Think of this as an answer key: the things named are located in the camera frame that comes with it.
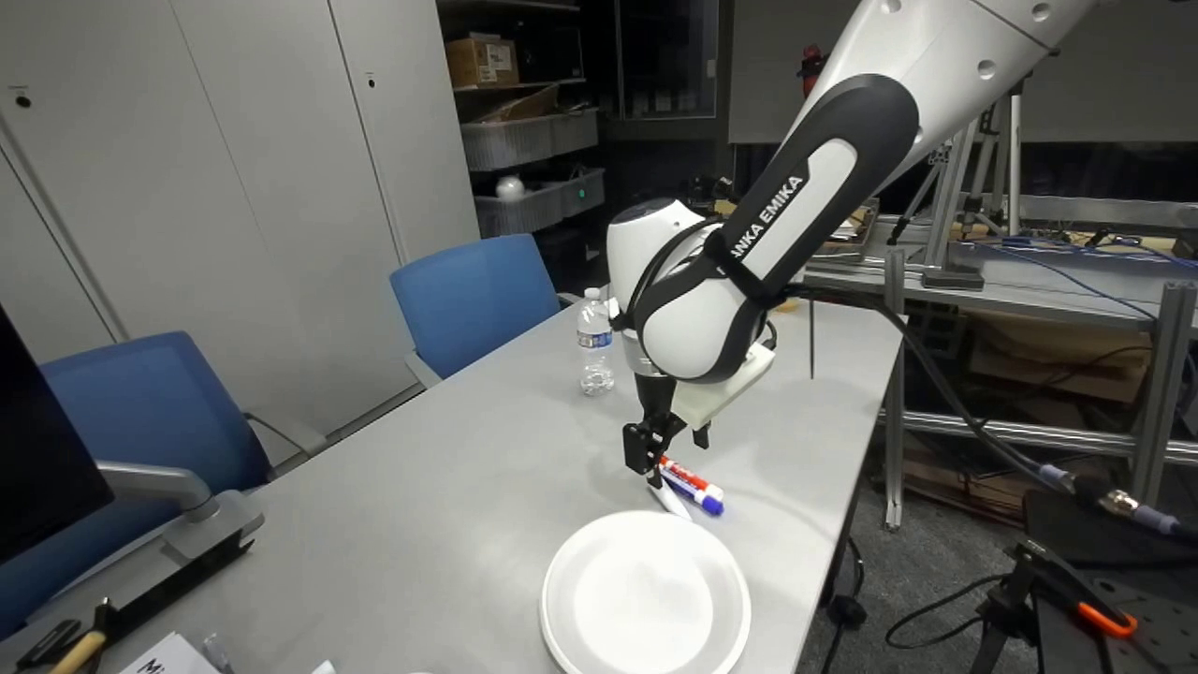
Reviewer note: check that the cardboard box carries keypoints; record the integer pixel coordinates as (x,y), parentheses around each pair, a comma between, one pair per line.
(480,60)

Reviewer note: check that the blue chair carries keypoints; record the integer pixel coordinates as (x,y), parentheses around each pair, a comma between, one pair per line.
(470,301)
(158,403)

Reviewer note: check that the red capped white marker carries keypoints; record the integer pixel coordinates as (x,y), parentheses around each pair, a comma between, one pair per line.
(682,474)

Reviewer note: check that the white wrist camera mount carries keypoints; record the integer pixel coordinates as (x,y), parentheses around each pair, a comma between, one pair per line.
(703,403)

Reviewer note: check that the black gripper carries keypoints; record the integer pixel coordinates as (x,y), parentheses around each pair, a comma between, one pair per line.
(657,423)

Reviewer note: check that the aluminium frame workbench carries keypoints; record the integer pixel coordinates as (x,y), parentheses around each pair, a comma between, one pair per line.
(1039,291)

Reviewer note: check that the black tripod stand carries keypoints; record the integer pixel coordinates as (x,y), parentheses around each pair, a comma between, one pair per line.
(1042,577)

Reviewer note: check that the black computer monitor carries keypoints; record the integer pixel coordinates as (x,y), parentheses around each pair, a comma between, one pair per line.
(38,449)

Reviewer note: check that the blue chair far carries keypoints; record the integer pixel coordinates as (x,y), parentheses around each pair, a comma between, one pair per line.
(470,301)

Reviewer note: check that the blue chair near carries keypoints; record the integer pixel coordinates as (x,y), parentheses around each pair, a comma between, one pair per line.
(158,403)

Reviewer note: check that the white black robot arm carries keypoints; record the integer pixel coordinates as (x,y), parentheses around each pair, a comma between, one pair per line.
(694,291)

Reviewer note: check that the metal storage shelf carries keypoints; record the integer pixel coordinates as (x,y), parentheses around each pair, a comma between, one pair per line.
(534,144)

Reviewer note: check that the grey monitor stand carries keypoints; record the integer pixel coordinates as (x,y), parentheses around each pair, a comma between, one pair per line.
(37,577)

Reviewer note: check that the white round plate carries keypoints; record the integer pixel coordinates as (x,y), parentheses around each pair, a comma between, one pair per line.
(644,593)

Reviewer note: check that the clear plastic water bottle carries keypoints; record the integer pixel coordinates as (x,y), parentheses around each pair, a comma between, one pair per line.
(592,340)

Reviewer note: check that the wooden handled tool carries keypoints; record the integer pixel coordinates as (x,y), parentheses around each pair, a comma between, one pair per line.
(74,644)

